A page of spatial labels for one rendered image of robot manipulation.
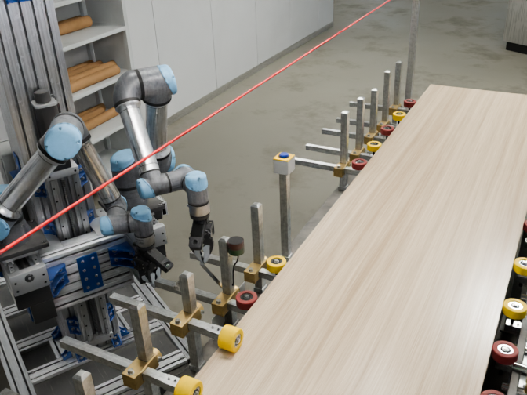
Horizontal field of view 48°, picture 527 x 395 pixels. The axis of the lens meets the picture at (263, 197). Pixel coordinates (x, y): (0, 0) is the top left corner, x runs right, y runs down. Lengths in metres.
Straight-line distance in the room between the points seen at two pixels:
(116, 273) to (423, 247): 1.32
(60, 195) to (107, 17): 2.69
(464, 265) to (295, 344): 0.79
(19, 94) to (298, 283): 1.29
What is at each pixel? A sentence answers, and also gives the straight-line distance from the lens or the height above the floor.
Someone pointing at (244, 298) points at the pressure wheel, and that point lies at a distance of 2.23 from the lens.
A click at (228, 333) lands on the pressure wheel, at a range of 1.98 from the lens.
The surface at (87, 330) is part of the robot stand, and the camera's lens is 2.97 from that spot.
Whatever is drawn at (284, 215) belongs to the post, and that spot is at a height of 0.94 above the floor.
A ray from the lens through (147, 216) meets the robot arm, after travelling 2.29.
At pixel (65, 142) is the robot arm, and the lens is 2.13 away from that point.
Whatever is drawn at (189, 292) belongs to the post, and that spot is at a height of 1.06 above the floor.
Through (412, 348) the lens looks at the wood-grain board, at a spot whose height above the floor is 0.90.
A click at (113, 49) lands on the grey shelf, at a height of 1.04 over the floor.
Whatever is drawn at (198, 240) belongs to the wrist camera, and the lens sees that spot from 2.13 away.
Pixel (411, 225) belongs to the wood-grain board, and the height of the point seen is 0.90.
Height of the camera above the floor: 2.29
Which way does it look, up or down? 29 degrees down
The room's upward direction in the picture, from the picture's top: 3 degrees counter-clockwise
